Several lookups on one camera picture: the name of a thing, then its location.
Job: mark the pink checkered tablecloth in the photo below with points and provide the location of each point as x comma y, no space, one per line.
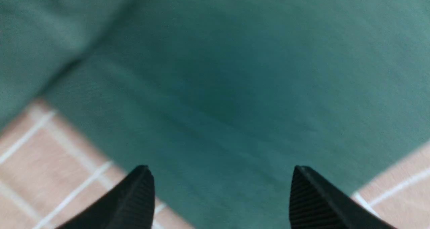
49,172

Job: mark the green long-sleeve top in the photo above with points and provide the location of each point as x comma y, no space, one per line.
222,98

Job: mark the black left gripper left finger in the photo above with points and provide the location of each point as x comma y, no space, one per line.
129,205

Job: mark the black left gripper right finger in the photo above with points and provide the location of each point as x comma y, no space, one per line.
315,203

